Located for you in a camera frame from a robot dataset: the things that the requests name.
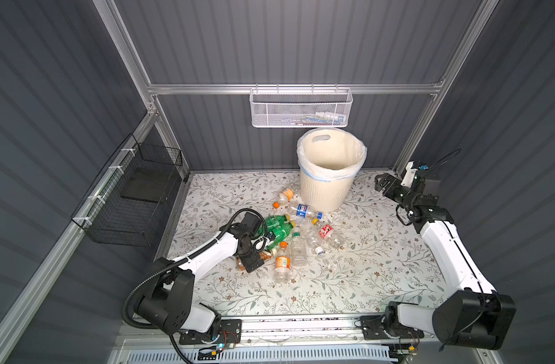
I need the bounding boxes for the items in white basket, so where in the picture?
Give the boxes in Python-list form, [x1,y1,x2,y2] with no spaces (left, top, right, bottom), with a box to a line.
[284,112,347,127]

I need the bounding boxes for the aluminium front rail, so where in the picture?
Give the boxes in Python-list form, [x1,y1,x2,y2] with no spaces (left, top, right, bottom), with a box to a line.
[117,313,483,347]

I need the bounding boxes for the black corrugated cable conduit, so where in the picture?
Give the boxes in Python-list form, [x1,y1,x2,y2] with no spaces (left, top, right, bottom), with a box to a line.
[121,208,269,364]

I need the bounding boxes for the small bottle orange cap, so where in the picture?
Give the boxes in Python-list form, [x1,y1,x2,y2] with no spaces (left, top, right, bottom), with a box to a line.
[272,187,295,209]

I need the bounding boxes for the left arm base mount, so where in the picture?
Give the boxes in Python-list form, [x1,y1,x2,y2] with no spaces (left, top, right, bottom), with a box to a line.
[178,318,243,345]

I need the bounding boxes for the Pepsi bottle near bin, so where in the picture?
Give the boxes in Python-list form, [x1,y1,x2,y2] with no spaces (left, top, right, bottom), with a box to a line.
[287,202,325,221]

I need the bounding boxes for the white wire wall basket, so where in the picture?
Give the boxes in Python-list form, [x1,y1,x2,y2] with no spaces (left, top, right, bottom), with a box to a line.
[249,86,353,128]

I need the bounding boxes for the green soda bottle yellow cap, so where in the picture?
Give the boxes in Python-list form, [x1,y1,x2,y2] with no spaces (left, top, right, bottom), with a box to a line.
[265,221,297,250]

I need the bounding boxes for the black wire wall basket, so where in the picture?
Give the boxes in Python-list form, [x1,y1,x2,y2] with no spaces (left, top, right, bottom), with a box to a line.
[71,136,185,247]

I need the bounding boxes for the clear bottle white cap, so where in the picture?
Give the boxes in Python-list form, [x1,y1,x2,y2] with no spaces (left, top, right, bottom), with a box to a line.
[303,228,325,256]

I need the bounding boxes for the white ribbed trash bin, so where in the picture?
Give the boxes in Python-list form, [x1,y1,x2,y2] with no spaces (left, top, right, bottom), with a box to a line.
[297,127,368,212]

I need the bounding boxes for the clear bottle red label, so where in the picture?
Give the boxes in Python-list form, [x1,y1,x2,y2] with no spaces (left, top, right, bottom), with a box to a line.
[318,223,344,250]

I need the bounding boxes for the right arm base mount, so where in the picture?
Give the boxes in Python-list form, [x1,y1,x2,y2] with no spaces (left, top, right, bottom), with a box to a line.
[358,315,425,342]

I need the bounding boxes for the clear bottle green cap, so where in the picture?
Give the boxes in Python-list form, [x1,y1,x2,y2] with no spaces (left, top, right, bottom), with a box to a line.
[289,232,308,268]

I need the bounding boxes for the brown coffee drink bottle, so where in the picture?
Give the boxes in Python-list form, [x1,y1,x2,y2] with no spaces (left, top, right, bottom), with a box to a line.
[236,250,271,273]

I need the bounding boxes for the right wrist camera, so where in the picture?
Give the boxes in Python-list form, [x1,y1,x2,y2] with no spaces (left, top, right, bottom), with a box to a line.
[400,161,429,188]

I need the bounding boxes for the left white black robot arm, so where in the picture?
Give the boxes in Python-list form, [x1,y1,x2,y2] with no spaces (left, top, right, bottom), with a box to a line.
[121,208,268,341]

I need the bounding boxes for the clear bottle orange label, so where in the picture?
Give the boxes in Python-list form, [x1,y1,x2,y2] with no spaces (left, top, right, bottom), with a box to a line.
[274,241,291,283]

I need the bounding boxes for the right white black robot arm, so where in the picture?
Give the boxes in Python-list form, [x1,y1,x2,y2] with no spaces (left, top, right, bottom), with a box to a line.
[375,173,516,350]

